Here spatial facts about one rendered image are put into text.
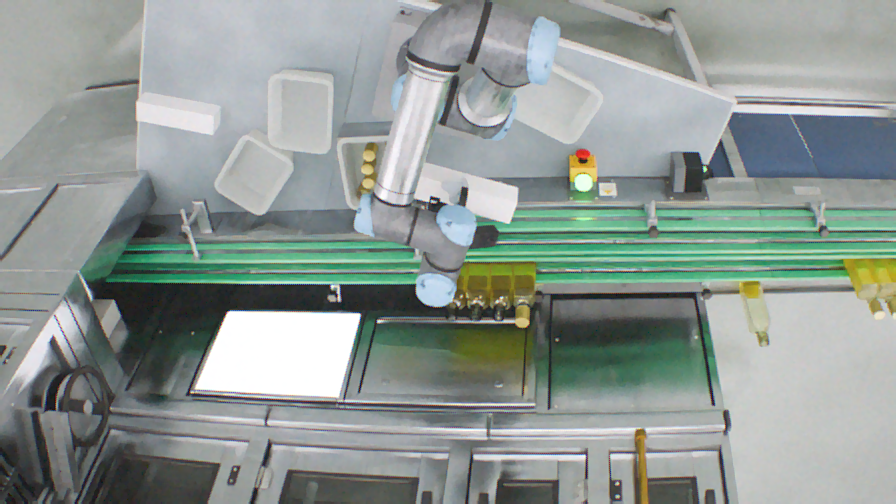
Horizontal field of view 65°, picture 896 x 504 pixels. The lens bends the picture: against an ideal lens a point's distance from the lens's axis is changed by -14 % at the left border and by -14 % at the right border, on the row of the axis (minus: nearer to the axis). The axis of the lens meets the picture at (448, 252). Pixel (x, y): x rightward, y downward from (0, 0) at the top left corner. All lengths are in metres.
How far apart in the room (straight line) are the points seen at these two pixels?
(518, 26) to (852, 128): 1.56
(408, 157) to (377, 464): 0.80
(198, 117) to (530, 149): 0.90
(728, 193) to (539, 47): 0.96
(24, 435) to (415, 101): 1.21
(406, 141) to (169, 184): 1.19
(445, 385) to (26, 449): 1.06
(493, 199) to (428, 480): 0.66
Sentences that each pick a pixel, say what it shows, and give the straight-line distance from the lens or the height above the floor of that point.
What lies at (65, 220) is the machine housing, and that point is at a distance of 2.41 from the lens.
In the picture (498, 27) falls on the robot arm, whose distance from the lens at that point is 1.35.
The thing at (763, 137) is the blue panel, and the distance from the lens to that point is 2.51.
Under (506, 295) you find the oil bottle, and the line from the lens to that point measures 2.01.
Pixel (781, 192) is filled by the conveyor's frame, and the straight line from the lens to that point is 2.21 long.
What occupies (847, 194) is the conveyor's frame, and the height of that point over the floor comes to 0.84.
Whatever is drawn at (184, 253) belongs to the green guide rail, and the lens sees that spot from 2.37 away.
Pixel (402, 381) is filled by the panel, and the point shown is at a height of 1.24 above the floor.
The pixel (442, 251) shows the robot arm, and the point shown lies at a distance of 1.50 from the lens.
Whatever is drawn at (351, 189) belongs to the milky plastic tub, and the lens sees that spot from 2.20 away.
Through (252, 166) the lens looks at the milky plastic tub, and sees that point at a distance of 2.33.
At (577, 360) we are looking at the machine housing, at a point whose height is 1.13.
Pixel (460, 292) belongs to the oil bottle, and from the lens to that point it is 2.02.
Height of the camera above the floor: 2.61
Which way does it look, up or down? 52 degrees down
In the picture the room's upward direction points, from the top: 170 degrees counter-clockwise
